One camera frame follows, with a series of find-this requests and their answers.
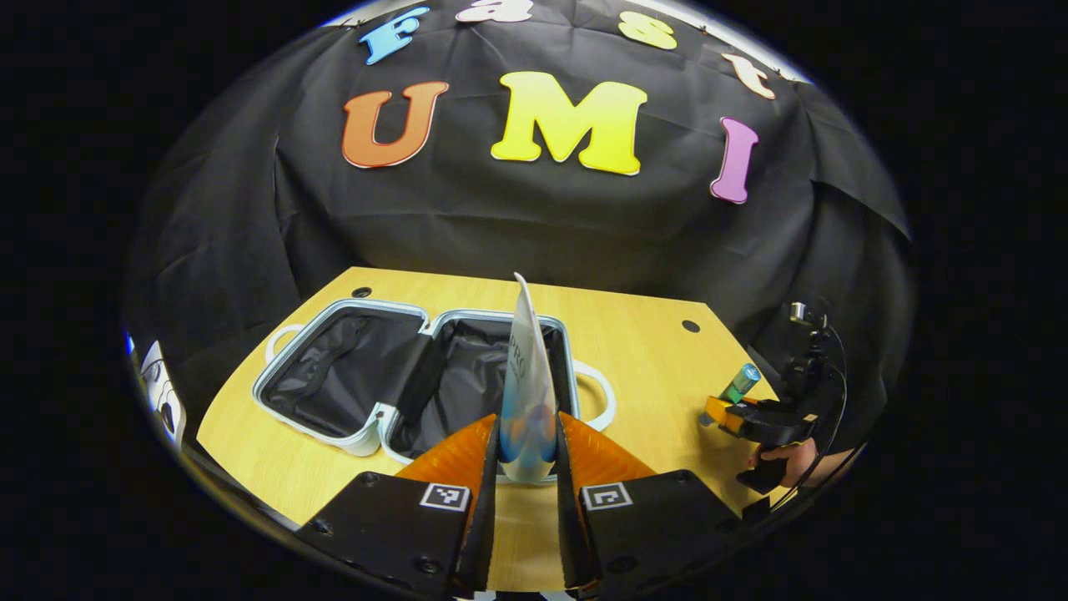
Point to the black backdrop cloth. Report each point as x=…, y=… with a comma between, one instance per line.
x=534, y=217

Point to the white printed board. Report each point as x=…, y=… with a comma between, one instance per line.
x=163, y=392

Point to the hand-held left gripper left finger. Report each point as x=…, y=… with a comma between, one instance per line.
x=484, y=501

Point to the green capped tube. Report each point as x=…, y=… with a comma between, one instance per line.
x=740, y=382

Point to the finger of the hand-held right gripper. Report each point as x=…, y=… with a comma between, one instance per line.
x=719, y=415

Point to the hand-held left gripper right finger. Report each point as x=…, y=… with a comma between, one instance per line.
x=570, y=501

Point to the light blue suitcase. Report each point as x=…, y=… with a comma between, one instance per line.
x=334, y=376

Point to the white and blue tube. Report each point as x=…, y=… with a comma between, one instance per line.
x=527, y=392

